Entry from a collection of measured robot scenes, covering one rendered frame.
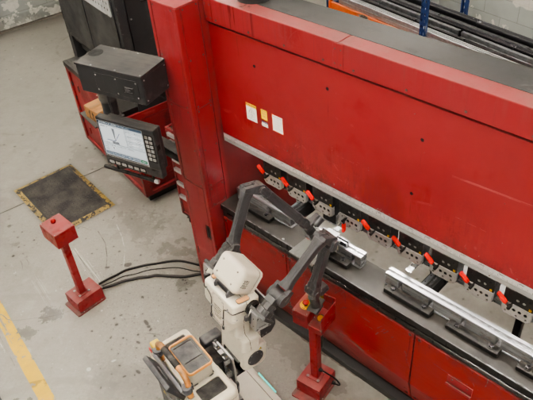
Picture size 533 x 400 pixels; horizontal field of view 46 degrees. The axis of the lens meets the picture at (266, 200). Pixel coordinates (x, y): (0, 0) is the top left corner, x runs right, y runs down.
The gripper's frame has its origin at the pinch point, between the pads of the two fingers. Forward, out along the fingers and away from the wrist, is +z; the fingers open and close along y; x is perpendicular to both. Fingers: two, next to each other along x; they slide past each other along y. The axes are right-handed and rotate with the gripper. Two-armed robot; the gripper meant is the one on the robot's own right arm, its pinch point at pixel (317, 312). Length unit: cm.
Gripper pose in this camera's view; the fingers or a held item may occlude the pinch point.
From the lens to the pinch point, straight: 370.8
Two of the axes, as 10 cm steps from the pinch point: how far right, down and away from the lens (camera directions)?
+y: 5.4, -7.2, 4.4
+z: 2.1, 6.1, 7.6
